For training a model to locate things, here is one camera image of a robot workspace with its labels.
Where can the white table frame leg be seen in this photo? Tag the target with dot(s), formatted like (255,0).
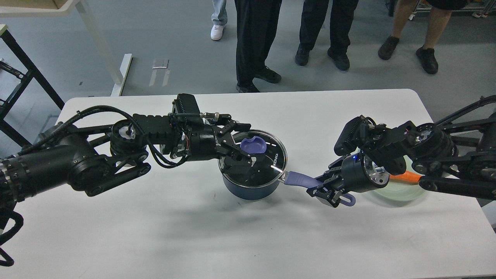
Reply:
(60,8)

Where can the metal shelf rack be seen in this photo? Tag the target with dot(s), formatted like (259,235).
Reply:
(477,8)

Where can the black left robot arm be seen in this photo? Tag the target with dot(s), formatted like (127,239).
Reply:
(103,147)

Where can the person in jeans white shoes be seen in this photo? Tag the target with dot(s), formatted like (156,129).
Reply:
(219,19)

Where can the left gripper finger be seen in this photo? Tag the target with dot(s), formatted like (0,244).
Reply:
(237,163)
(230,125)

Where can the black metal frame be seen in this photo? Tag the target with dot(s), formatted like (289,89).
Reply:
(24,79)

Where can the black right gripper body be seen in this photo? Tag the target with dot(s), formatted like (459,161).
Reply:
(357,173)

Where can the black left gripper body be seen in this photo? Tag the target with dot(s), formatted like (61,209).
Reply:
(206,142)

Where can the blue saucepan with handle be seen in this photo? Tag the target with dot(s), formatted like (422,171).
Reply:
(287,178)

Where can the glass pot lid blue knob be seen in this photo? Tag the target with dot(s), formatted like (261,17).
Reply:
(271,159)

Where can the pale green plate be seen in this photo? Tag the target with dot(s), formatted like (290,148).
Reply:
(399,191)

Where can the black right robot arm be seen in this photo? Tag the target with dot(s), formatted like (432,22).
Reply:
(451,158)

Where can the orange toy carrot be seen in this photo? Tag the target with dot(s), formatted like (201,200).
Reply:
(409,178)

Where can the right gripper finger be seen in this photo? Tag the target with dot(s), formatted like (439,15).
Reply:
(329,197)
(318,186)

